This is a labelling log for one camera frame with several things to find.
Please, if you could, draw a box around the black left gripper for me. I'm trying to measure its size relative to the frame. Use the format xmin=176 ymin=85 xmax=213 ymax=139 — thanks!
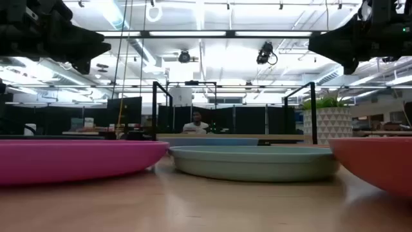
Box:
xmin=0 ymin=0 xmax=112 ymax=75

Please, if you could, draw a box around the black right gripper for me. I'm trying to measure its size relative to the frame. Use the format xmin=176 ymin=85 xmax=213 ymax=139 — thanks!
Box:
xmin=308 ymin=0 xmax=412 ymax=75

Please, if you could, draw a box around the pink plate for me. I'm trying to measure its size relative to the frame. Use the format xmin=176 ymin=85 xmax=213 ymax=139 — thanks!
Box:
xmin=0 ymin=139 xmax=171 ymax=187

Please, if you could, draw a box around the pale grey-green plate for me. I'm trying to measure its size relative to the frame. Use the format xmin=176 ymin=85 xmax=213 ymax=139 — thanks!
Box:
xmin=169 ymin=145 xmax=341 ymax=183

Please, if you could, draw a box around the blue plate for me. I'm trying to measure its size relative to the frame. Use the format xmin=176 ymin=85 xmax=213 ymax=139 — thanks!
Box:
xmin=158 ymin=137 xmax=259 ymax=148

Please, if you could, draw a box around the green succulent plant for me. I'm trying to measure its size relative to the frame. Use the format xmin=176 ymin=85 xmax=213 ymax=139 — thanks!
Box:
xmin=301 ymin=93 xmax=348 ymax=111

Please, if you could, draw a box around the white patterned plant pot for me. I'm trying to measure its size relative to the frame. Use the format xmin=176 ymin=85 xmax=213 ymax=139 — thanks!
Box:
xmin=302 ymin=107 xmax=353 ymax=145

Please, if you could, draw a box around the black round ceiling fixture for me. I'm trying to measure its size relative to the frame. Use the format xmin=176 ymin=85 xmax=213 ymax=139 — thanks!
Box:
xmin=178 ymin=50 xmax=192 ymax=64

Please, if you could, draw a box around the black partition screen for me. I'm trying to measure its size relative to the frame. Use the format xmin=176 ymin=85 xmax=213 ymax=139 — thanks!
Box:
xmin=157 ymin=105 xmax=297 ymax=135

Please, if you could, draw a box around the orange plate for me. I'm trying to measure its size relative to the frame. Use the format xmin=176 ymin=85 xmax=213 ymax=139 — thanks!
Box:
xmin=328 ymin=137 xmax=412 ymax=198

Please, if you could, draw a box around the person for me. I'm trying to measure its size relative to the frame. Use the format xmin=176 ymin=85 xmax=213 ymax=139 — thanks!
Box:
xmin=182 ymin=110 xmax=210 ymax=135

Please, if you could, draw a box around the black overhead camera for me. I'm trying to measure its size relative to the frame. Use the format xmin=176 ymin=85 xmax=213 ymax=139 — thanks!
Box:
xmin=256 ymin=41 xmax=278 ymax=66

